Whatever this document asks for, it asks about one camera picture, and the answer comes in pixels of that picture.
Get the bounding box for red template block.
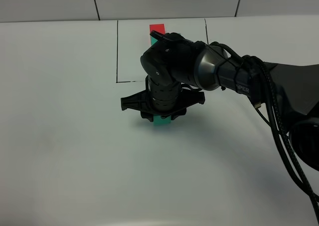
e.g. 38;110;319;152
150;23;165;34

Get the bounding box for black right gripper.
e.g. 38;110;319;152
121;76;205;122

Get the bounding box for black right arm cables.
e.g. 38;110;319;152
209;41;319;212

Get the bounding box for green template block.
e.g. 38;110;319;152
151;37;158;46

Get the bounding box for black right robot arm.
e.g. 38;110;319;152
121;30;319;169

